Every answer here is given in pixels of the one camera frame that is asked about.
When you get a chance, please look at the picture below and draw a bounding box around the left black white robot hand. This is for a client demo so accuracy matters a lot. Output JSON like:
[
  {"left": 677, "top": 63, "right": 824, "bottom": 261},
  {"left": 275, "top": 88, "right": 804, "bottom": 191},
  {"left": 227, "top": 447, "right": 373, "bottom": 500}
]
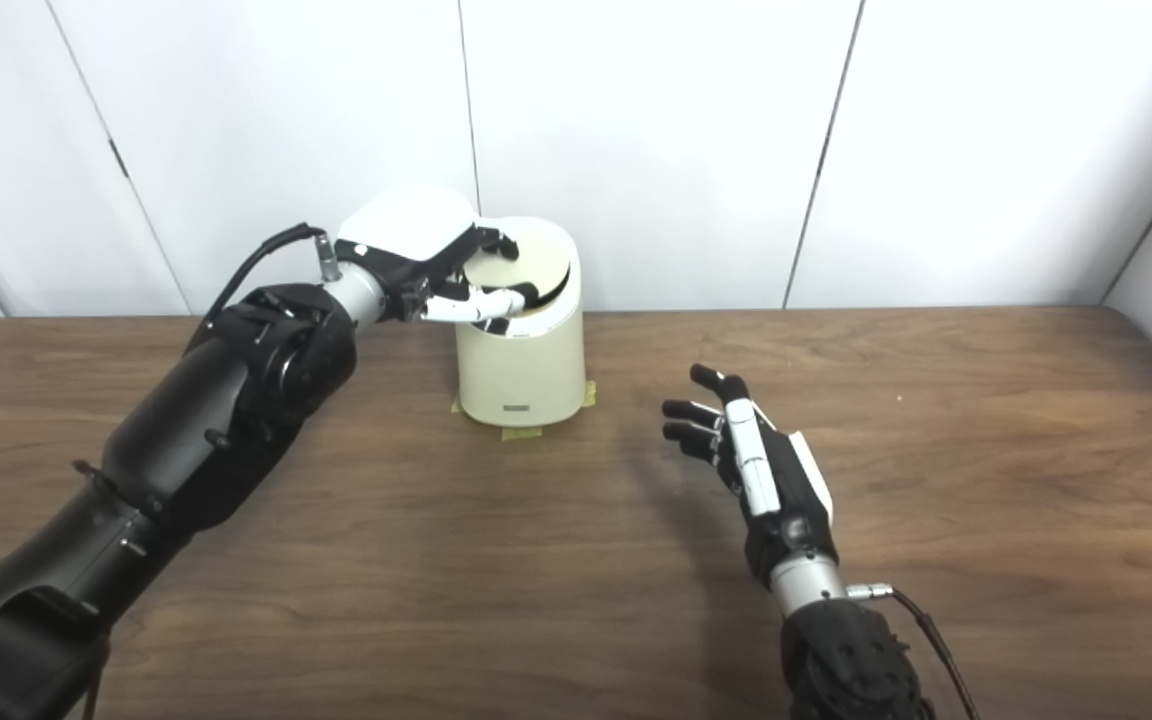
[{"left": 334, "top": 183, "right": 541, "bottom": 336}]

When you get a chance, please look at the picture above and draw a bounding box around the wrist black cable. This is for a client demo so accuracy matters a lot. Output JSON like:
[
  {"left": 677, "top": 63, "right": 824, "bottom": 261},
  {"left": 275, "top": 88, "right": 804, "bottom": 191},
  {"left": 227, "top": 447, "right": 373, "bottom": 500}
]
[
  {"left": 196, "top": 222, "right": 343, "bottom": 343},
  {"left": 846, "top": 583, "right": 983, "bottom": 720}
]

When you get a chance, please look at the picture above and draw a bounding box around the cream round bin lid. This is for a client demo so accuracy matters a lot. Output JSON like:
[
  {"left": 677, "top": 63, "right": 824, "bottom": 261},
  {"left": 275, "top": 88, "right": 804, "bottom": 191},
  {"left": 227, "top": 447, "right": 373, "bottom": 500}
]
[{"left": 463, "top": 222, "right": 574, "bottom": 319}]

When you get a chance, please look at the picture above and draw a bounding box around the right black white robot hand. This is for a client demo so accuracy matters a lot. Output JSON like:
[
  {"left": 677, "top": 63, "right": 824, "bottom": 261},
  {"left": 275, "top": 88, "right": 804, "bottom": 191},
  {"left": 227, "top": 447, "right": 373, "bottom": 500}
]
[{"left": 662, "top": 364, "right": 837, "bottom": 592}]

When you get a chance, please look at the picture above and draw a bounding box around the cream-colored bin body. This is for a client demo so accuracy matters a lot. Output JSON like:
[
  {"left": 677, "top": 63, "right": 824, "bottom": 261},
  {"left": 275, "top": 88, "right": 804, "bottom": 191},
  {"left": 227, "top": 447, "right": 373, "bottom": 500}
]
[{"left": 454, "top": 217, "right": 585, "bottom": 428}]

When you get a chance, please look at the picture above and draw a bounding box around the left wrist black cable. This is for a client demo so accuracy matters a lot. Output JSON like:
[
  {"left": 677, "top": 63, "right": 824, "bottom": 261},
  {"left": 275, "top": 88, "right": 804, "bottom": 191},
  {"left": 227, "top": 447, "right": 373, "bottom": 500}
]
[{"left": 196, "top": 222, "right": 343, "bottom": 343}]

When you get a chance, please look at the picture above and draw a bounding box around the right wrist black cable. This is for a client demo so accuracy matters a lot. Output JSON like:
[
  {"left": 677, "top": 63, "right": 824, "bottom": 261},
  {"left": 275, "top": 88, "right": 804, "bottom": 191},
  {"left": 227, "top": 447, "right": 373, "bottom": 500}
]
[{"left": 846, "top": 583, "right": 983, "bottom": 720}]

